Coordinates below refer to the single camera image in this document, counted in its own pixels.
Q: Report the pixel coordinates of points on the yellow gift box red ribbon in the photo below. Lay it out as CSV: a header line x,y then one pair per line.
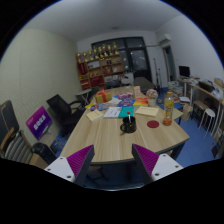
x,y
103,96

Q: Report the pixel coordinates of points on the orange drink bottle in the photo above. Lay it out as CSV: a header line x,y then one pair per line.
x,y
168,109

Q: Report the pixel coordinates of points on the black mug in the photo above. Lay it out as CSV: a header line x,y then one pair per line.
x,y
128,125

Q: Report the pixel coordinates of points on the computer monitor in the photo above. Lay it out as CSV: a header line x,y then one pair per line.
x,y
184,71

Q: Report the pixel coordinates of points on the red round coaster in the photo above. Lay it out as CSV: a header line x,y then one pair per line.
x,y
153,124

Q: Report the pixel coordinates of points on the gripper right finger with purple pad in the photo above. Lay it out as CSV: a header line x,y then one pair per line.
x,y
152,166

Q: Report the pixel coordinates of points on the wooden side desk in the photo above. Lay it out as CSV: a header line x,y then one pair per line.
x,y
201,96

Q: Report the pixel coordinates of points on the black bag on floor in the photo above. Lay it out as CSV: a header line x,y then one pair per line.
x,y
44,152

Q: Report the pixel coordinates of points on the white paper sheet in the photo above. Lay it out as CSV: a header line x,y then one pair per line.
x,y
113,112

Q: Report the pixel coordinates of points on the wooden trophy shelf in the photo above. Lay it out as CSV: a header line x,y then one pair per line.
x,y
100,67

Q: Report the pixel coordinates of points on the teal booklet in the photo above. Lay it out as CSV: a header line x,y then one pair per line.
x,y
123,112

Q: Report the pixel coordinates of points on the orange colourful booklet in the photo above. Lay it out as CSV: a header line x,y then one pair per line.
x,y
141,102

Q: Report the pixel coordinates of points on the wall air conditioner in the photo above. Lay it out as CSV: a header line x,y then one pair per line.
x,y
164,38

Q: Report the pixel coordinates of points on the dark window door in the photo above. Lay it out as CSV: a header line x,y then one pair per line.
x,y
134,55

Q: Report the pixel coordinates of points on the white cup with flowers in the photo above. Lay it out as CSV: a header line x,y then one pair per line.
x,y
152,96

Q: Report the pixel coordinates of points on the purple sign board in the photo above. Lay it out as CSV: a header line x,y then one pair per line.
x,y
39,122

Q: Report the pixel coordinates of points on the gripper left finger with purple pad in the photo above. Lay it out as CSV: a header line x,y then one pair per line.
x,y
73,168

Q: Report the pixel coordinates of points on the striped armchair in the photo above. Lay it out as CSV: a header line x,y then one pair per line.
x,y
14,145

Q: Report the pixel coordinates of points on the red-tipped stick in mug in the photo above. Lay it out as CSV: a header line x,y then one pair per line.
x,y
128,112

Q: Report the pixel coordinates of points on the blue colourful booklet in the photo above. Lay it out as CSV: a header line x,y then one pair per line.
x,y
126,102

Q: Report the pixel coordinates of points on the white stool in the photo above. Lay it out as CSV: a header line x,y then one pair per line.
x,y
208,119

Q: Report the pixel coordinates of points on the black office chair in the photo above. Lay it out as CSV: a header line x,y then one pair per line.
x,y
67,114

